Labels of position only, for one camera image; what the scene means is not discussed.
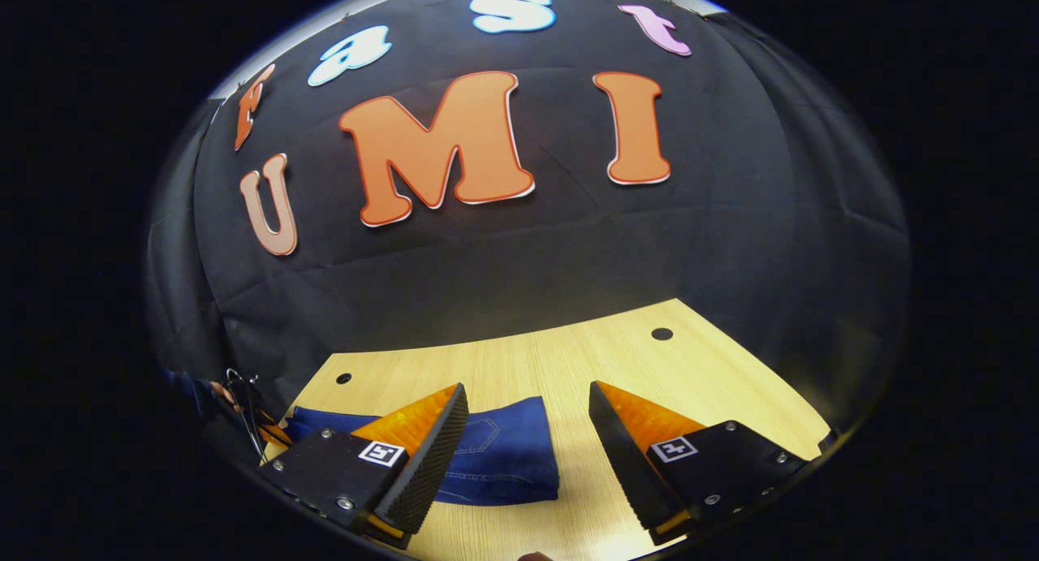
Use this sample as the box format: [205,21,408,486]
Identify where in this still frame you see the blue jeans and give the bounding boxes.
[284,396,561,507]

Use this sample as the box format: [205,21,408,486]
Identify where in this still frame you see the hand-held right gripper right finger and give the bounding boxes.
[588,380,813,546]

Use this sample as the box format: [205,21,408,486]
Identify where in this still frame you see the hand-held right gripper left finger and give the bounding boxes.
[260,382,470,550]

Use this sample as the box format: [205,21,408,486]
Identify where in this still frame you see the black backdrop cloth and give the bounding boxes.
[144,0,912,464]

